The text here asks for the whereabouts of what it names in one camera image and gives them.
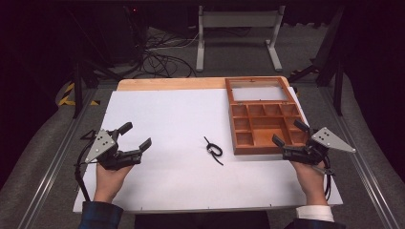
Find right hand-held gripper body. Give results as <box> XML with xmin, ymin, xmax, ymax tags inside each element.
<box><xmin>282</xmin><ymin>126</ymin><xmax>357</xmax><ymax>166</ymax></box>

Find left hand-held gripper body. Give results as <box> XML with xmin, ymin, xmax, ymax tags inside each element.
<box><xmin>84</xmin><ymin>128</ymin><xmax>143</xmax><ymax>171</ymax></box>

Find wooden compartment box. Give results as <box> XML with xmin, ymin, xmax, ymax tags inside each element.
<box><xmin>224</xmin><ymin>75</ymin><xmax>311</xmax><ymax>156</ymax></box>

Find black hair tie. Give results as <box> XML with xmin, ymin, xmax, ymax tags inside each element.
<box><xmin>203</xmin><ymin>135</ymin><xmax>224</xmax><ymax>167</ymax></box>

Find person's left hand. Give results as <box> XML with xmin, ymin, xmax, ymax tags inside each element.
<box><xmin>93</xmin><ymin>161</ymin><xmax>135</xmax><ymax>204</ymax></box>

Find person's right hand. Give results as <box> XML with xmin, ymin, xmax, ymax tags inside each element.
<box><xmin>290</xmin><ymin>159</ymin><xmax>329</xmax><ymax>207</ymax></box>

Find white table mat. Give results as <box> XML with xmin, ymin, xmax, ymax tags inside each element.
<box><xmin>73</xmin><ymin>88</ymin><xmax>344</xmax><ymax>214</ymax></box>

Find yellow black hazard tape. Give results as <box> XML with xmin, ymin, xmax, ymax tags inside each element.
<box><xmin>57</xmin><ymin>82</ymin><xmax>101</xmax><ymax>107</ymax></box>

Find black tripod stand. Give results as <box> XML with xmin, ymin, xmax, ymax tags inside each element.
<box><xmin>65</xmin><ymin>6</ymin><xmax>151</xmax><ymax>120</ymax></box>
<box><xmin>288</xmin><ymin>6</ymin><xmax>347</xmax><ymax>117</ymax></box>

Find person's dark lap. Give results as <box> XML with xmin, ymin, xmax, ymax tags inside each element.
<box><xmin>134</xmin><ymin>210</ymin><xmax>271</xmax><ymax>229</ymax></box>

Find grey metal stand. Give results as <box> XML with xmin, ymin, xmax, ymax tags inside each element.
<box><xmin>195</xmin><ymin>5</ymin><xmax>287</xmax><ymax>73</ymax></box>

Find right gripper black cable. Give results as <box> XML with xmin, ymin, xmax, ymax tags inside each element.
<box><xmin>313</xmin><ymin>155</ymin><xmax>336</xmax><ymax>202</ymax></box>

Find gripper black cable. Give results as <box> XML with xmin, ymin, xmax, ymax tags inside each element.
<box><xmin>313</xmin><ymin>155</ymin><xmax>336</xmax><ymax>202</ymax></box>
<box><xmin>74</xmin><ymin>129</ymin><xmax>100</xmax><ymax>202</ymax></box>

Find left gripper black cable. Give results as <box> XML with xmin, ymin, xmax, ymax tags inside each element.
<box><xmin>74</xmin><ymin>129</ymin><xmax>100</xmax><ymax>202</ymax></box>

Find tangle of black floor cables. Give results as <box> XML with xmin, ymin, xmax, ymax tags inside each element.
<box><xmin>127</xmin><ymin>27</ymin><xmax>252</xmax><ymax>79</ymax></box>

